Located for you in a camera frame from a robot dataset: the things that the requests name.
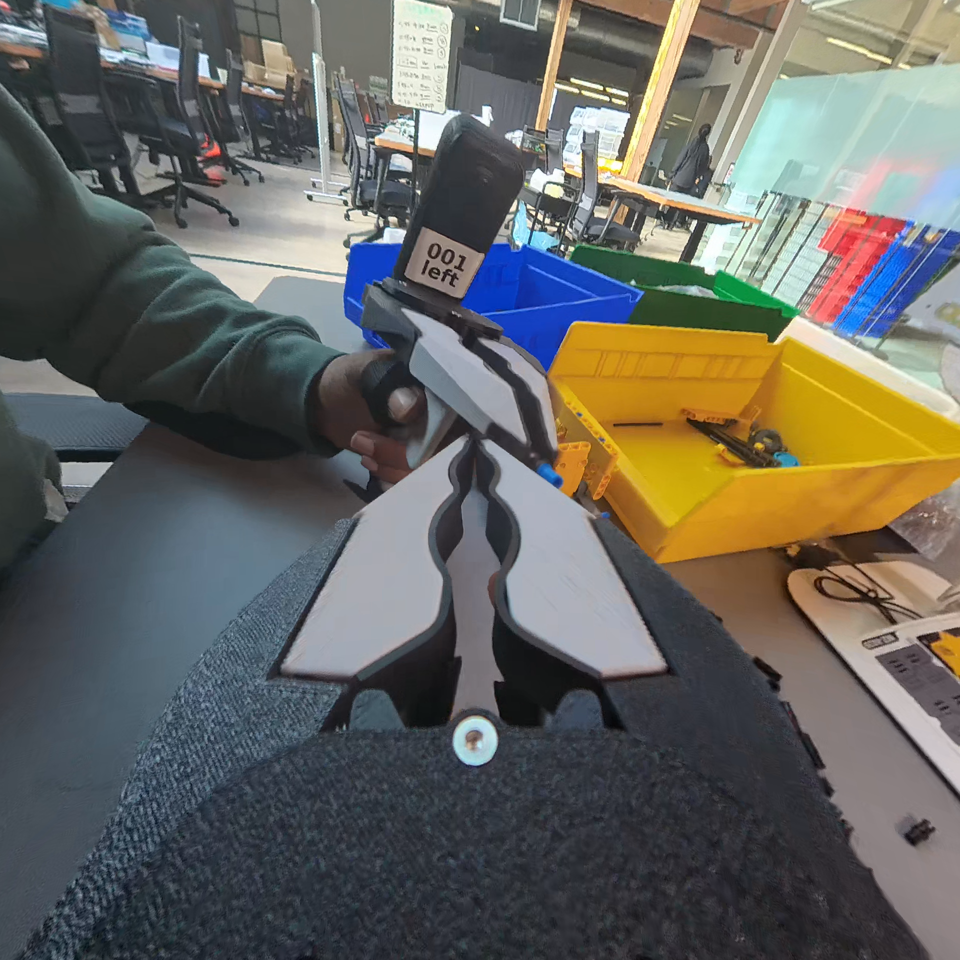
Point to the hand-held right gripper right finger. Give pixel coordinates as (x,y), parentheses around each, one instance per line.
(577,600)

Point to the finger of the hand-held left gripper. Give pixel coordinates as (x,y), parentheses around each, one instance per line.
(457,375)
(536,397)

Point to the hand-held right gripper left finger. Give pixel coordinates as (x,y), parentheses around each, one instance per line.
(367,600)

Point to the blue lego pin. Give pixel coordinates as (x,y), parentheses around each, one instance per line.
(550,473)

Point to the black and yellow lego model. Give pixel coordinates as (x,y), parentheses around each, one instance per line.
(589,457)

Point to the person's left forearm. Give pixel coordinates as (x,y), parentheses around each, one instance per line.
(150,322)

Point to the heap of dark lego parts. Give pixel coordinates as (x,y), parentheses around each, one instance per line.
(750,442)

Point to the pile of small lego pieces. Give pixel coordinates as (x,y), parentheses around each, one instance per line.
(919,831)

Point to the person's left hand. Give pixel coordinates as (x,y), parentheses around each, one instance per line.
(337,405)

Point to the blue plastic bin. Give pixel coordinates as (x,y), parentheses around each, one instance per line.
(555,300)

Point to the whiteboard with writing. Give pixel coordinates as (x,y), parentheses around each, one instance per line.
(420,52)

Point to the green plastic bin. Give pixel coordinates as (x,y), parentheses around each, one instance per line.
(675,300)

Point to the long wooden work table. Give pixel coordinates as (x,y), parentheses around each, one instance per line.
(675,199)

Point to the yellow plastic bin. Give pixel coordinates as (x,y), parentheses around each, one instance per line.
(825,502)

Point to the black mesh chair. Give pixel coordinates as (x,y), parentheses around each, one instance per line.
(82,427)

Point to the instruction booklet on stand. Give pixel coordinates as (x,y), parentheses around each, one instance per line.
(922,585)

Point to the printed parts leaflet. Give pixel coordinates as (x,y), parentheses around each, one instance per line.
(922,675)

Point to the clear plastic bag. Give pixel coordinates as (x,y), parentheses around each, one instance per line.
(930,525)

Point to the red and blue storage rack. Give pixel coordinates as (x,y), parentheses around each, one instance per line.
(877,270)

